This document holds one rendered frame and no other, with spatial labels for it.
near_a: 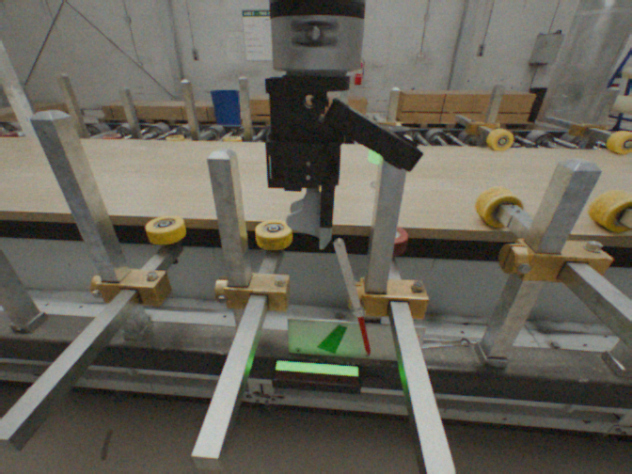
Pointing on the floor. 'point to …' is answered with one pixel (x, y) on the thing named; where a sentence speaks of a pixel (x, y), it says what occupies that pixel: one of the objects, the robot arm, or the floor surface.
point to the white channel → (15, 93)
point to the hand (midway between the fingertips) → (327, 239)
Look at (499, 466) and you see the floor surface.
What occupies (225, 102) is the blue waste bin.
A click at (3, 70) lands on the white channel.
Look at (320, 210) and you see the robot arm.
